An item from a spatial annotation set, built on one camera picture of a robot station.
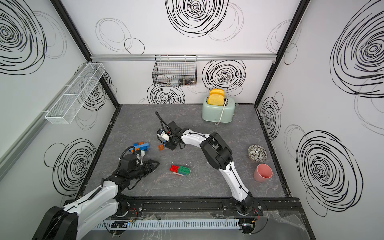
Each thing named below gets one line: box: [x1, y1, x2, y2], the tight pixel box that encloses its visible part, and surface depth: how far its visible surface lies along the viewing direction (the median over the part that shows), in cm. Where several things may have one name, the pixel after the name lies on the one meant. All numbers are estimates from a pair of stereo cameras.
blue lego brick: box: [133, 142, 150, 152], surface depth 97 cm
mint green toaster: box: [201, 96, 236, 123], surface depth 101 cm
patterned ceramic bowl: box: [247, 144, 268, 163], surface depth 93 cm
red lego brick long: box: [169, 164, 179, 173], surface depth 83 cm
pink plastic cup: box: [253, 163, 273, 183], surface depth 79 cm
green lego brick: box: [178, 165, 191, 176], surface depth 82 cm
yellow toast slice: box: [208, 88, 225, 106], surface depth 100 cm
